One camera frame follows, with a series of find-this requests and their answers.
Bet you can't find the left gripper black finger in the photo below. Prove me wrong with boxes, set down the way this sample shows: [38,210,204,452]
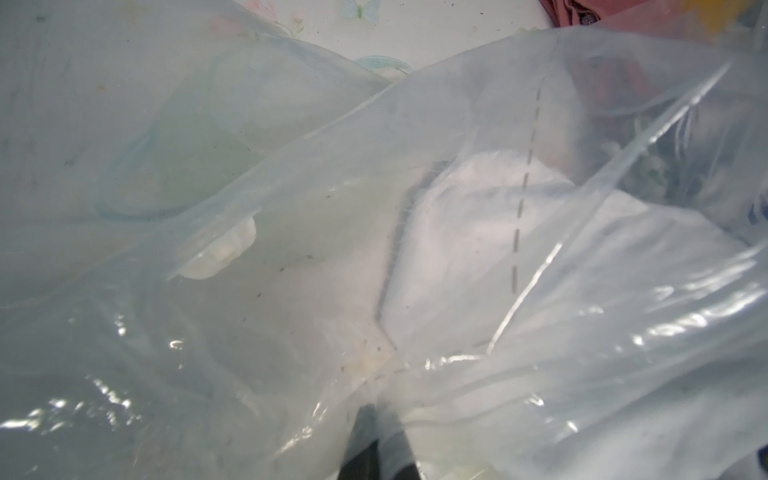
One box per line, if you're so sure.
[337,404,422,480]

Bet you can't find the white garment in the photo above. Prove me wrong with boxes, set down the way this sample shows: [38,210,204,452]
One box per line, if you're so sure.
[379,151,742,349]

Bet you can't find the clear bag with striped clothes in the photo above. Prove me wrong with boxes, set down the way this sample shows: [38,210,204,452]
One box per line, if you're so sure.
[1,28,767,479]

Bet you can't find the red garment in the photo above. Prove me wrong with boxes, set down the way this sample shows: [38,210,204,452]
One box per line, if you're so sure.
[539,0,686,36]

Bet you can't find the clear vacuum bag with valve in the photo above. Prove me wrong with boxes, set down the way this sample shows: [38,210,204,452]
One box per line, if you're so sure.
[1,1,387,314]

